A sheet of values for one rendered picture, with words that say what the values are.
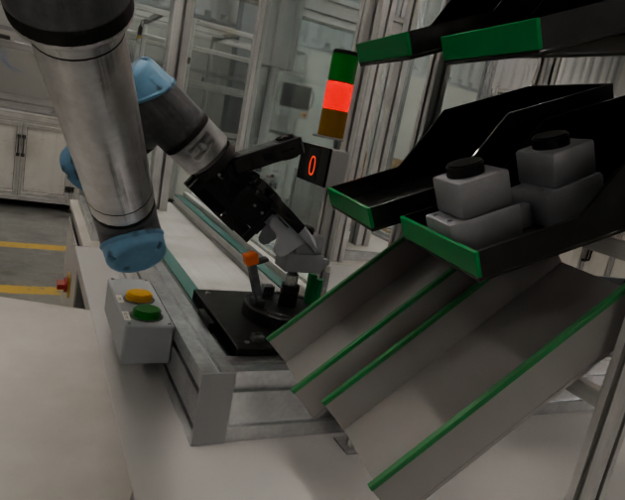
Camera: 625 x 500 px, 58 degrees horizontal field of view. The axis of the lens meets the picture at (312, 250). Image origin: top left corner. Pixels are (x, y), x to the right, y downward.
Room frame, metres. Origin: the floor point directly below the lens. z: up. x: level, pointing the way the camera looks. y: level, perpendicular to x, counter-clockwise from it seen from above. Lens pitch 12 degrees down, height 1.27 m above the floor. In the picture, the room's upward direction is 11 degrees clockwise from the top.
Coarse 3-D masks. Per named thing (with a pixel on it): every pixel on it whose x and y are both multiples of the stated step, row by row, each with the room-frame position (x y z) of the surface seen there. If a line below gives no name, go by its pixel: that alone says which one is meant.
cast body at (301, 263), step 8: (304, 224) 0.88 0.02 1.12; (312, 232) 0.86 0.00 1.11; (320, 240) 0.86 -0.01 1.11; (304, 248) 0.85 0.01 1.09; (320, 248) 0.86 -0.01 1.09; (288, 256) 0.84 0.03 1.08; (296, 256) 0.84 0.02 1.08; (304, 256) 0.85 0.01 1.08; (312, 256) 0.86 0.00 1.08; (320, 256) 0.86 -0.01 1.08; (280, 264) 0.85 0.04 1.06; (288, 264) 0.84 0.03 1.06; (296, 264) 0.84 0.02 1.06; (304, 264) 0.85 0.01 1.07; (312, 264) 0.86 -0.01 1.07; (320, 264) 0.86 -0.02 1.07; (304, 272) 0.85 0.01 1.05; (312, 272) 0.86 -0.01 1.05; (320, 272) 0.87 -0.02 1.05
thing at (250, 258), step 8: (248, 256) 0.82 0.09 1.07; (256, 256) 0.82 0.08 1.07; (264, 256) 0.85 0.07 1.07; (248, 264) 0.82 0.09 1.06; (256, 264) 0.83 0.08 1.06; (248, 272) 0.84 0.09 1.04; (256, 272) 0.83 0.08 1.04; (256, 280) 0.83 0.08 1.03; (256, 288) 0.83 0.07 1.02; (256, 296) 0.83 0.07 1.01
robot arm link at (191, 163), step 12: (204, 132) 0.75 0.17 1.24; (216, 132) 0.77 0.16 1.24; (192, 144) 0.74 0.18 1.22; (204, 144) 0.74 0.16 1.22; (216, 144) 0.76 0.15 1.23; (180, 156) 0.75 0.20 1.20; (192, 156) 0.74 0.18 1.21; (204, 156) 0.75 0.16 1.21; (216, 156) 0.76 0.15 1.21; (192, 168) 0.75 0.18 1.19; (204, 168) 0.76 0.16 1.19
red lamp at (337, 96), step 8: (328, 80) 1.08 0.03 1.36; (328, 88) 1.07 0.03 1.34; (336, 88) 1.06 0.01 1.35; (344, 88) 1.07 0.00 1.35; (352, 88) 1.08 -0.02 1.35; (328, 96) 1.07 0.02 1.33; (336, 96) 1.06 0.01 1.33; (344, 96) 1.07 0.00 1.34; (328, 104) 1.07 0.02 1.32; (336, 104) 1.06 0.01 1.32; (344, 104) 1.07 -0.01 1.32
